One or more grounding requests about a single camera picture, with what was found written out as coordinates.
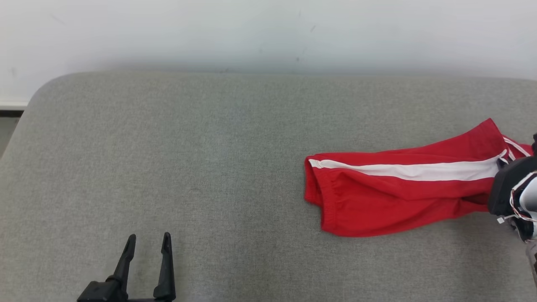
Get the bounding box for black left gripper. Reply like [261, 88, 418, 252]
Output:
[76, 232, 177, 302]

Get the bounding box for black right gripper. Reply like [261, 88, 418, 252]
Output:
[487, 155, 537, 217]

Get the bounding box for red shorts with white stripe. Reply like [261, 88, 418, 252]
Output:
[304, 118, 536, 238]

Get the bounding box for grey upholstered sofa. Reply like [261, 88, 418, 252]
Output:
[0, 70, 537, 302]

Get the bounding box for thin white wire bundle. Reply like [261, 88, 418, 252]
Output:
[497, 170, 537, 224]

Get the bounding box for white and black wall baseboard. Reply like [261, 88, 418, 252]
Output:
[0, 100, 29, 118]

